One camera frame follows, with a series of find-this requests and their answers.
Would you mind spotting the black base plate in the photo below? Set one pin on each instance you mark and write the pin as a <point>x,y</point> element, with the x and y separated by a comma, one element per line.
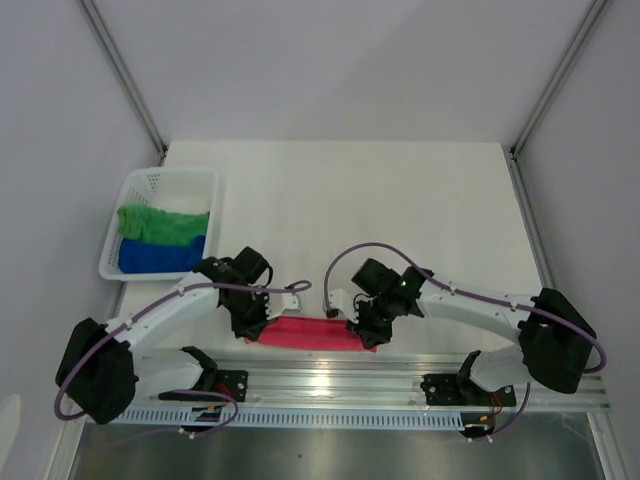
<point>444,390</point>
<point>232,383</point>

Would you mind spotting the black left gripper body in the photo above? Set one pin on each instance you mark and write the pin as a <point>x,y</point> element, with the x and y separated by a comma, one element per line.
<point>249,311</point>

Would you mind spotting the white slotted cable duct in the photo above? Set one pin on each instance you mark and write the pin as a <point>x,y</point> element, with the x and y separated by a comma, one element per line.
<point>248,416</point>

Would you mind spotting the left aluminium frame post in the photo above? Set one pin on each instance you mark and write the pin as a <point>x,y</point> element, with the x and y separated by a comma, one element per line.
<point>116,61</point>

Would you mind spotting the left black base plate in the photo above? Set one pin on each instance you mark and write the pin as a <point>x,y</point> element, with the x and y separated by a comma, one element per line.
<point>232,383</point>

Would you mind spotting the aluminium frame post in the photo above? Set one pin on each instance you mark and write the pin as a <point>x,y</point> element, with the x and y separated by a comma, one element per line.
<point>578,41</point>
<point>116,61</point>

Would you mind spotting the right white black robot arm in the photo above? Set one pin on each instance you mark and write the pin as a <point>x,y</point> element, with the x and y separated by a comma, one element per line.
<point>550,341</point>

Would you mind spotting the pink microfiber towel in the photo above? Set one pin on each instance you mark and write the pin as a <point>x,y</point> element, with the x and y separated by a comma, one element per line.
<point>309,334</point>

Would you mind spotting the white plastic basket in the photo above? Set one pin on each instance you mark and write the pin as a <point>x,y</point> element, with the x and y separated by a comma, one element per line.
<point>186,190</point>

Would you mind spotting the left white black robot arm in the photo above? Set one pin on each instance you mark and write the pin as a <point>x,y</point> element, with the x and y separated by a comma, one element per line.
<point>108,365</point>

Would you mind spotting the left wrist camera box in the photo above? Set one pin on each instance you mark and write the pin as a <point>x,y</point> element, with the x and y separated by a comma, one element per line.
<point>286,302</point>

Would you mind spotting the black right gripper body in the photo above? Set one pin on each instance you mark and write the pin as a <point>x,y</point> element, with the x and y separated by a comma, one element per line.
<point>375,320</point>

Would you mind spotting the right aluminium frame post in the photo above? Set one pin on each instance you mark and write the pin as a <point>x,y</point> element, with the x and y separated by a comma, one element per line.
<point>578,41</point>

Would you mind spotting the green microfiber towel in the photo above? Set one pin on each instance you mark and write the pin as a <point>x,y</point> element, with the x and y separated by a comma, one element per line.
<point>145,224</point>

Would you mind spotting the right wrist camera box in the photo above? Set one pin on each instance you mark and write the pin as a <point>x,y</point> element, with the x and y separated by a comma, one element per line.
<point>340,303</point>

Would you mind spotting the aluminium extrusion rail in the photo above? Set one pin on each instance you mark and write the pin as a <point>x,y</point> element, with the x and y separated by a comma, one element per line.
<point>357,380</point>

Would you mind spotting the blue microfiber towel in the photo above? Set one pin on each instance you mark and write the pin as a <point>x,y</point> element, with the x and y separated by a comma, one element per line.
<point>146,258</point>

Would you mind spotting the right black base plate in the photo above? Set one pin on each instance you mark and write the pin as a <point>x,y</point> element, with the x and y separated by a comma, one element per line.
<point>444,390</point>

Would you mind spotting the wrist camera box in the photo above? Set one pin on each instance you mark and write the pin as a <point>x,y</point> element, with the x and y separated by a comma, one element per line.
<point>286,302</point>
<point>340,303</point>

